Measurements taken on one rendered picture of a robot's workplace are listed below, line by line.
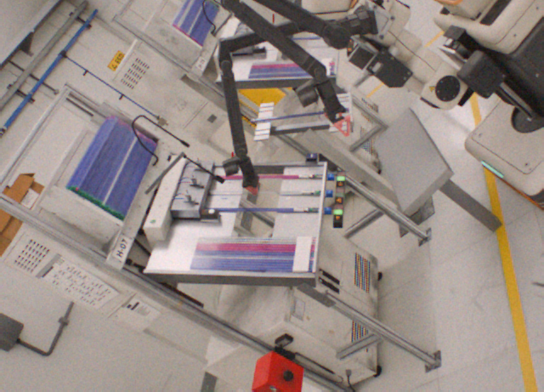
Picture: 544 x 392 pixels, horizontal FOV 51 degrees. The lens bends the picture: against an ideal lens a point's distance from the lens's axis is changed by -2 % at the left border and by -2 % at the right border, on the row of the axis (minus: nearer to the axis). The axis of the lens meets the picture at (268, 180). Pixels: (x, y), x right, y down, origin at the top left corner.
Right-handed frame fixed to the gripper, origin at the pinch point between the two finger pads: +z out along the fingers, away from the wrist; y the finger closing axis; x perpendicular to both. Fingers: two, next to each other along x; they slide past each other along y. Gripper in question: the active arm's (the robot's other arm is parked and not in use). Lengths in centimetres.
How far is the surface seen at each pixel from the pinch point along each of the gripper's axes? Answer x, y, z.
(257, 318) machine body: -4, 38, 44
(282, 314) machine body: 11, 45, 31
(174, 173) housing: -37.7, -6.3, -10.8
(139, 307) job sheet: -50, 49, 18
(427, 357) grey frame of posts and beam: 71, 54, 55
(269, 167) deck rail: 3.6, -19.1, 2.2
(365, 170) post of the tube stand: 46, -43, 30
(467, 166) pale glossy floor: 99, -53, 42
